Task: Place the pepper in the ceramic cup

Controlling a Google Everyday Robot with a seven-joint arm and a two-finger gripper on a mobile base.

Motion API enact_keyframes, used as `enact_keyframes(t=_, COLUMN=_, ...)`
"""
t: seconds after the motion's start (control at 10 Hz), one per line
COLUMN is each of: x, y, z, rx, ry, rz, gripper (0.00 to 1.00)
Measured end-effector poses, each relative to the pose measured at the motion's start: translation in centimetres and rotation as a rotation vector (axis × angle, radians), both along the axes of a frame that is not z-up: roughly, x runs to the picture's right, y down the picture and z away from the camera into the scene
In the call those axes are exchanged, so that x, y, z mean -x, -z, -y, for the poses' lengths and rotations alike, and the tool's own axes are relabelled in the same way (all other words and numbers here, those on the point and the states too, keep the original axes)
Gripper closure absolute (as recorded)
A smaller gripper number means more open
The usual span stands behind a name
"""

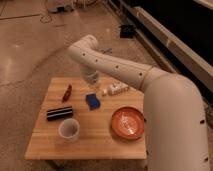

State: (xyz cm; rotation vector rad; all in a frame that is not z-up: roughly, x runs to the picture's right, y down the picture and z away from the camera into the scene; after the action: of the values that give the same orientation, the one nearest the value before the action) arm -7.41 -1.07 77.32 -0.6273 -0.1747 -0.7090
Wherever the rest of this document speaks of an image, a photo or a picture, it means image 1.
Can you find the black box on floor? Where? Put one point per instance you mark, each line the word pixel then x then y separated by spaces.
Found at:
pixel 127 31

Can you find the wooden folding table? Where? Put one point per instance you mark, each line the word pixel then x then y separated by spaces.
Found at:
pixel 96 139

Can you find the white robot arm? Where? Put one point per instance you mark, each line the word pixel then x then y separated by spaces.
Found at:
pixel 176 128

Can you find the long grey wall rail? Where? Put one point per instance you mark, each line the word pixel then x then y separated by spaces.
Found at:
pixel 200 68

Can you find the orange bowl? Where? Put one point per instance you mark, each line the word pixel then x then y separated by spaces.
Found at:
pixel 128 123

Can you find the black white striped box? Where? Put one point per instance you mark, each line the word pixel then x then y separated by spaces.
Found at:
pixel 59 113

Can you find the white equipment on floor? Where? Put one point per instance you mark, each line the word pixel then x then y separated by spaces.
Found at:
pixel 54 6

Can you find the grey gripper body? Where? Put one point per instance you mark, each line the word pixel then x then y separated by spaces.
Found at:
pixel 92 79

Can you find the blue sponge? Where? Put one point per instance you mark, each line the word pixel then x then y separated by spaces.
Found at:
pixel 92 101

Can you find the white ceramic cup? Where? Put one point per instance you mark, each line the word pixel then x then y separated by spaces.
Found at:
pixel 69 129

